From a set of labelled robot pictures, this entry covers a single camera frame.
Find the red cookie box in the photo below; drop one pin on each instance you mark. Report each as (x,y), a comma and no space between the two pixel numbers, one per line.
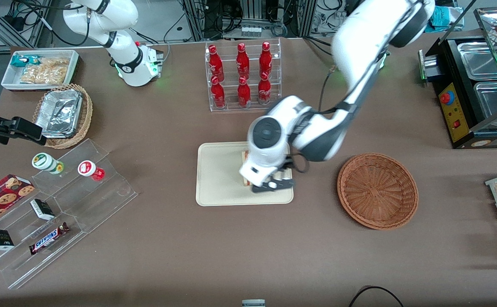
(1,200)

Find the clear acrylic bottle rack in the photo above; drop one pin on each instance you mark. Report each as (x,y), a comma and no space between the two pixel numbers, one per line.
(230,104)

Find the grey device edge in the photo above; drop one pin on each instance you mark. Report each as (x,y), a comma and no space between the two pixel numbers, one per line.
(253,303)

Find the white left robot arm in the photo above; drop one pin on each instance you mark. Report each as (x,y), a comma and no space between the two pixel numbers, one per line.
(359,51)

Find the white power strip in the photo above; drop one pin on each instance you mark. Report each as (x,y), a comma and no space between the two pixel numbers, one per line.
(251,30)

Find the aluminium foil container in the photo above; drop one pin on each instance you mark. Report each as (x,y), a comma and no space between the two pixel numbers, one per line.
(58,113)

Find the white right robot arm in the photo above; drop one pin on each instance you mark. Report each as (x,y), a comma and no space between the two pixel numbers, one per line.
(124,42)

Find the black food warmer appliance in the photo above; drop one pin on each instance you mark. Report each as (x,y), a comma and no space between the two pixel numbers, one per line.
(451,64)

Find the beige plastic tray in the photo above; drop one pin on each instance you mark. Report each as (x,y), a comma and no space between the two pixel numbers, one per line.
(218,175)

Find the red emergency stop button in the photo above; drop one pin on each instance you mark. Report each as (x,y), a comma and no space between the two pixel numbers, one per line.
(446,98)

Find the clear acrylic stepped stand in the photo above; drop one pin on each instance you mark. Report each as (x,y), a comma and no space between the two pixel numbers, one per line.
(103,200)

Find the teal plastic bag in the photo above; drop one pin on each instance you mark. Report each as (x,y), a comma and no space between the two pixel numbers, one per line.
(444,18)

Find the small black box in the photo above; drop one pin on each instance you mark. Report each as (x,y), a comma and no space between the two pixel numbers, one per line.
(0,239)
(42,209)

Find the oval light wicker basket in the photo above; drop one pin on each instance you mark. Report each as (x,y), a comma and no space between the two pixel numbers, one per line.
(86,115)

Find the white rectangular snack bin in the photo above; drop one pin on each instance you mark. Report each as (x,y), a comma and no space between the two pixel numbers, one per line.
(9,81)

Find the red lid white cup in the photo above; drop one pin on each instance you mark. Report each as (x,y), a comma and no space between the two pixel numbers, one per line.
(88,169)

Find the snickers chocolate bar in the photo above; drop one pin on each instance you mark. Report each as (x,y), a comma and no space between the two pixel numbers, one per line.
(47,238)

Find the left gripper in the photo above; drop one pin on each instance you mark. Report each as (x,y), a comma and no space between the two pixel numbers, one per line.
(286,164)

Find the clear bag of crackers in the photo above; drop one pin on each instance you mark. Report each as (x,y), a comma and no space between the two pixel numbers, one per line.
(45,72)

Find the round brown wicker basket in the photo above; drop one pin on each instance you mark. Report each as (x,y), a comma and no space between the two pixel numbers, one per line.
(376,192)

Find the green lid white cup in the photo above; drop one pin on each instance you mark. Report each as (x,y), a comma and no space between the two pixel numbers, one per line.
(43,162)

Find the triangular sandwich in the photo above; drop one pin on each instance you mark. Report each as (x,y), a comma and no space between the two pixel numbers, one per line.
(285,175)

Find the red cola bottle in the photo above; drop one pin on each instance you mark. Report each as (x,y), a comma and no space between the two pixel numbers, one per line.
(218,94)
(216,64)
(244,94)
(264,91)
(265,62)
(242,62)

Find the teal snack packet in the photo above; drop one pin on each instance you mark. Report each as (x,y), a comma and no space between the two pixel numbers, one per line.
(20,60)

